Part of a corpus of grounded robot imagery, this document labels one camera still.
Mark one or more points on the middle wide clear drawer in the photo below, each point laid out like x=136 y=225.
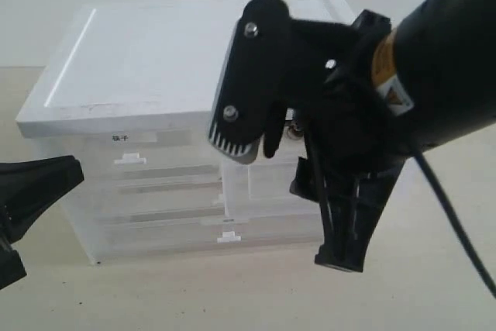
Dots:
x=157 y=202

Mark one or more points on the white translucent drawer cabinet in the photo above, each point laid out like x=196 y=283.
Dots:
x=127 y=67

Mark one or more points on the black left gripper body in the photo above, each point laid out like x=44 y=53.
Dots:
x=12 y=267

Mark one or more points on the wide clear drawer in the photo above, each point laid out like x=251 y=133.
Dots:
x=157 y=202
x=151 y=238

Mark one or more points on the bunch of keys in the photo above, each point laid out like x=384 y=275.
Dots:
x=292 y=127

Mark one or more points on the bottom wide clear drawer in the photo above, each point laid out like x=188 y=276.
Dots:
x=151 y=238

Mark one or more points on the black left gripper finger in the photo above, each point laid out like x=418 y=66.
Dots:
x=29 y=188

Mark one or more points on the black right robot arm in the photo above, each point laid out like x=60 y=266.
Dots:
x=395 y=93

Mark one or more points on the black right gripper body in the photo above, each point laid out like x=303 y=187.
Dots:
x=308 y=66

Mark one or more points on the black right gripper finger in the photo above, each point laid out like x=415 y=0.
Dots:
x=350 y=208

